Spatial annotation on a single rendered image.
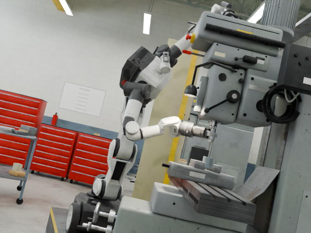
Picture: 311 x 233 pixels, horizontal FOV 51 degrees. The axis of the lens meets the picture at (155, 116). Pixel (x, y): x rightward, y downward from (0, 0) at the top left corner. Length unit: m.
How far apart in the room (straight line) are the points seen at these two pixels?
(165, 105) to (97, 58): 7.83
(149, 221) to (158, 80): 0.90
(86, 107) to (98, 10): 3.33
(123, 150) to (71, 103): 8.83
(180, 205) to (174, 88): 2.10
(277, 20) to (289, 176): 0.88
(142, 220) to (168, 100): 2.09
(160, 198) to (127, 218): 0.20
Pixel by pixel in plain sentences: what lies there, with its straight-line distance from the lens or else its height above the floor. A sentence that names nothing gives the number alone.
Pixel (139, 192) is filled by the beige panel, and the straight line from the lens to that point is 3.63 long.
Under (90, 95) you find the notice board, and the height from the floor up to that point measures 2.21.
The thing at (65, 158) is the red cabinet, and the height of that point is 0.44.
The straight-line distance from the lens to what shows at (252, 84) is 1.88.
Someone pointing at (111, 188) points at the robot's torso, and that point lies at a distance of 2.51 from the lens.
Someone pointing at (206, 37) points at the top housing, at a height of 1.74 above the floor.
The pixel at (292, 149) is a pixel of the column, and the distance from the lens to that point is 1.82.
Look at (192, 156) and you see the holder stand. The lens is 2.24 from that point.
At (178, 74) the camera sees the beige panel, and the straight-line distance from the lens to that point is 3.69.
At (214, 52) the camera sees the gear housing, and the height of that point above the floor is 1.67.
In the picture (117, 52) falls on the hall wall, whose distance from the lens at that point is 11.28.
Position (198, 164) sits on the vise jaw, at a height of 1.05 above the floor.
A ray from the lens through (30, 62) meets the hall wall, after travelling 11.71.
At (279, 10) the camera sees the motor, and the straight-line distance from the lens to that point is 2.09.
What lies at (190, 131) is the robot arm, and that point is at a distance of 1.90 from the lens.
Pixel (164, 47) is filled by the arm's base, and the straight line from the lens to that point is 2.33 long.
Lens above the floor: 1.10
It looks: 5 degrees up
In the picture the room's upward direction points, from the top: 13 degrees clockwise
